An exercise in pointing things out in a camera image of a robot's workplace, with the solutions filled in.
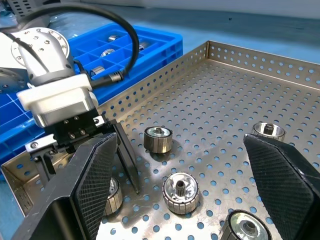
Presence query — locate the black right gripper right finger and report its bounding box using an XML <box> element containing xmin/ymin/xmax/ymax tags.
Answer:
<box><xmin>243</xmin><ymin>133</ymin><xmax>320</xmax><ymax>240</ymax></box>

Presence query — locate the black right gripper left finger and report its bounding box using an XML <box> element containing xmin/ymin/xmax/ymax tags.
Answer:
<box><xmin>11</xmin><ymin>132</ymin><xmax>118</xmax><ymax>240</ymax></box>

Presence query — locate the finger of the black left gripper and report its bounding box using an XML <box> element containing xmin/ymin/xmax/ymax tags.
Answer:
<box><xmin>31</xmin><ymin>149</ymin><xmax>58</xmax><ymax>186</ymax></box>
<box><xmin>111</xmin><ymin>121</ymin><xmax>141</xmax><ymax>195</ymax></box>

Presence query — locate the perforated steel tray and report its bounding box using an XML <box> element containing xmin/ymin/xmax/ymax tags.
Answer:
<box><xmin>1</xmin><ymin>39</ymin><xmax>320</xmax><ymax>240</ymax></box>

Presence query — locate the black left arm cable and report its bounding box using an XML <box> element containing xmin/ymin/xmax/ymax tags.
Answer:
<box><xmin>14</xmin><ymin>3</ymin><xmax>140</xmax><ymax>90</ymax></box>

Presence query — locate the blue plastic compartment tray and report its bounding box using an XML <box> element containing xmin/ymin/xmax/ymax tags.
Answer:
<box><xmin>0</xmin><ymin>22</ymin><xmax>183</xmax><ymax>181</ymax></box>

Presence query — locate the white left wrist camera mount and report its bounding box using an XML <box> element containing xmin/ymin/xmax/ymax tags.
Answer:
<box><xmin>16</xmin><ymin>73</ymin><xmax>100</xmax><ymax>129</ymax></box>

